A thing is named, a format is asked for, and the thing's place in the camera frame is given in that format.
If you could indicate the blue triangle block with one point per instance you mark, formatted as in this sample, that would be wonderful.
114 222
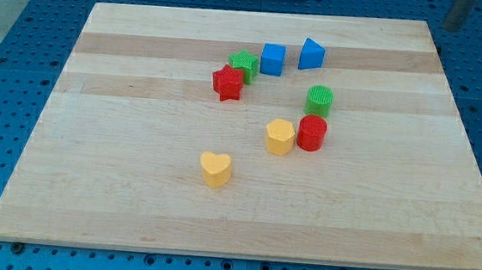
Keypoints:
311 55

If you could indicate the yellow hexagon block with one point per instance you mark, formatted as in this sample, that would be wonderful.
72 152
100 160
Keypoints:
280 137

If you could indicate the yellow heart block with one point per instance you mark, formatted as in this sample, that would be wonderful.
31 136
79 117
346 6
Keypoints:
216 168

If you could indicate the red star block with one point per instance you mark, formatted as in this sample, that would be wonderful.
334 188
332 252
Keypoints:
228 83

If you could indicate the red cylinder block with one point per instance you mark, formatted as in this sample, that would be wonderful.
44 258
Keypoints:
311 132

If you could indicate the green star block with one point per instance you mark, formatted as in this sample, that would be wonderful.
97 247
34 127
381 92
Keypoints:
246 62

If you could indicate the blue cube block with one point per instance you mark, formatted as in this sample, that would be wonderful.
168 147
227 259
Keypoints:
272 59

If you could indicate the green cylinder block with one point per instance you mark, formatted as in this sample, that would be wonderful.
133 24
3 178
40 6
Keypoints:
319 101

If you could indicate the wooden board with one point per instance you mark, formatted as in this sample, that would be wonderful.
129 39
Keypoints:
113 161

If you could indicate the grey metal robot rod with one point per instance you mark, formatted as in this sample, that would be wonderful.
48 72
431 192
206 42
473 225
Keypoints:
457 15

